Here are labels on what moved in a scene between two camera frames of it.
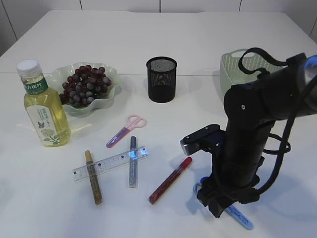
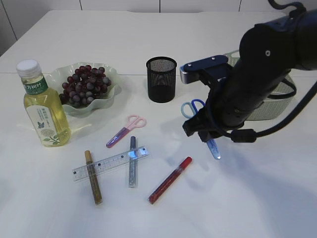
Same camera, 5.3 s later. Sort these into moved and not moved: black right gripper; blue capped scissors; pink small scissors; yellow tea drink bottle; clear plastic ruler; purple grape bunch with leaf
Moved: blue capped scissors; black right gripper
Not moved: purple grape bunch with leaf; pink small scissors; clear plastic ruler; yellow tea drink bottle
